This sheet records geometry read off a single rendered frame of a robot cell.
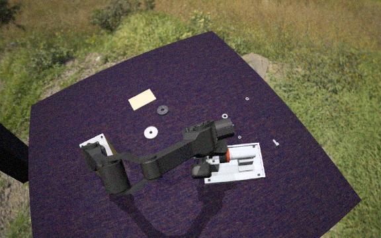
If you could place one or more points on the white flat washer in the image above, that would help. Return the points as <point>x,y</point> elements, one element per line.
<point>152,130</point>

